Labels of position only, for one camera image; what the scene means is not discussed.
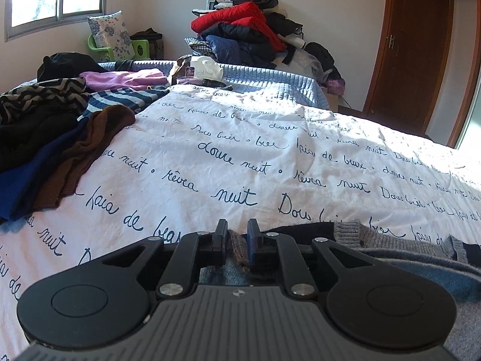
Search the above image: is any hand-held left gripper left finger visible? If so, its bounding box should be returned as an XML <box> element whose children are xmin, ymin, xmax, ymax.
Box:
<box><xmin>101</xmin><ymin>218</ymin><xmax>229</xmax><ymax>299</ymax></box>

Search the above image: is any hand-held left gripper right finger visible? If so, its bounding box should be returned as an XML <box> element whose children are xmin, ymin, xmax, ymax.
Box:
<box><xmin>247</xmin><ymin>218</ymin><xmax>377</xmax><ymax>297</ymax></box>

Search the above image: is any grey sweater with navy sleeves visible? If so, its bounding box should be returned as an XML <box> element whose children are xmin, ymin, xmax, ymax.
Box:
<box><xmin>198</xmin><ymin>221</ymin><xmax>481</xmax><ymax>361</ymax></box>

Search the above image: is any white script-printed duvet cover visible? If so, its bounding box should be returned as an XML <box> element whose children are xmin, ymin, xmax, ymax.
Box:
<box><xmin>0</xmin><ymin>83</ymin><xmax>481</xmax><ymax>361</ymax></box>

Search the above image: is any brown knit garment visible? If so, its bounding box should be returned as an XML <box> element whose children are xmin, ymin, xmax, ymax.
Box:
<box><xmin>32</xmin><ymin>104</ymin><xmax>137</xmax><ymax>213</ymax></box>

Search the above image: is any blue quilted bedspread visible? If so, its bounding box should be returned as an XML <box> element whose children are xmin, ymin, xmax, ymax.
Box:
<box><xmin>94</xmin><ymin>59</ymin><xmax>328</xmax><ymax>112</ymax></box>

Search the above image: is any white plastic bag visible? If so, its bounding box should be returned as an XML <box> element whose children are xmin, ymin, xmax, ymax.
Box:
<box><xmin>189</xmin><ymin>56</ymin><xmax>227</xmax><ymax>82</ymax></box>

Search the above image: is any blue white striped garment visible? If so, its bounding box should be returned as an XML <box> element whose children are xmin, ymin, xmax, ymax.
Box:
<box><xmin>77</xmin><ymin>87</ymin><xmax>170</xmax><ymax>122</ymax></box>

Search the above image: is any purple bag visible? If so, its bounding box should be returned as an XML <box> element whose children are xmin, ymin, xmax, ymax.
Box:
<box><xmin>324</xmin><ymin>77</ymin><xmax>347</xmax><ymax>95</ymax></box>

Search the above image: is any translucent plastic bag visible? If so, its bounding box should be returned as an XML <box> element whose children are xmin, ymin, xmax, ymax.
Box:
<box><xmin>276</xmin><ymin>47</ymin><xmax>320</xmax><ymax>79</ymax></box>

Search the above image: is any navy puffer jacket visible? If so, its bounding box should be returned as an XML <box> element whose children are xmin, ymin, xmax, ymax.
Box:
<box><xmin>205</xmin><ymin>35</ymin><xmax>277</xmax><ymax>69</ymax></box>

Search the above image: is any purple garment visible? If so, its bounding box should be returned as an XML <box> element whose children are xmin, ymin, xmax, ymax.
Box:
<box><xmin>80</xmin><ymin>68</ymin><xmax>168</xmax><ymax>93</ymax></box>

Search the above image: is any checkered garment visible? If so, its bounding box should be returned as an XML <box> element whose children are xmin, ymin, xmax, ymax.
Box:
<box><xmin>183</xmin><ymin>37</ymin><xmax>216</xmax><ymax>61</ymax></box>

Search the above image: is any black clothing heap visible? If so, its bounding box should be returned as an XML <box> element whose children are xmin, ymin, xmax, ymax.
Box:
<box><xmin>304</xmin><ymin>42</ymin><xmax>342</xmax><ymax>80</ymax></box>

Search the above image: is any dark bag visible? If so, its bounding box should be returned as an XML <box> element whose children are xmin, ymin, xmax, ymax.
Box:
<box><xmin>130</xmin><ymin>28</ymin><xmax>165</xmax><ymax>61</ymax></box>

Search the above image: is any green plastic chair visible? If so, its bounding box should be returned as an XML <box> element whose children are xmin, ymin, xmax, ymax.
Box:
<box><xmin>87</xmin><ymin>34</ymin><xmax>151</xmax><ymax>63</ymax></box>

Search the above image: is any black puffer jacket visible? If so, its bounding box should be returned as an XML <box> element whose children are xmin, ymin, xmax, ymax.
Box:
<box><xmin>203</xmin><ymin>23</ymin><xmax>268</xmax><ymax>46</ymax></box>

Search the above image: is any black knit garment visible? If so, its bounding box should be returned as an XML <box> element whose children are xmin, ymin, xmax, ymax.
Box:
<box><xmin>0</xmin><ymin>112</ymin><xmax>80</xmax><ymax>174</ymax></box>

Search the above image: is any black and white clothing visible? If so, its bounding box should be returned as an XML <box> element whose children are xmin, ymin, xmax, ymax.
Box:
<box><xmin>264</xmin><ymin>11</ymin><xmax>304</xmax><ymax>43</ymax></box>

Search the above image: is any red jacket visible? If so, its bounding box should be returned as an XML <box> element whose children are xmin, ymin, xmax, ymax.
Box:
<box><xmin>191</xmin><ymin>2</ymin><xmax>288</xmax><ymax>52</ymax></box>

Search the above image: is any zigzag striped garment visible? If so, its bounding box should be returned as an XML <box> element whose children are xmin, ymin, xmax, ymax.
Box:
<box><xmin>0</xmin><ymin>77</ymin><xmax>91</xmax><ymax>125</ymax></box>

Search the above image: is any floral pillow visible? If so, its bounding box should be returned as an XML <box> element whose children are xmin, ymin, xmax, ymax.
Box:
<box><xmin>87</xmin><ymin>11</ymin><xmax>135</xmax><ymax>62</ymax></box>

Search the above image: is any brown wooden door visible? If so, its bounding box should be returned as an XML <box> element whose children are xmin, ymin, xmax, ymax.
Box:
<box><xmin>362</xmin><ymin>0</ymin><xmax>467</xmax><ymax>137</ymax></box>

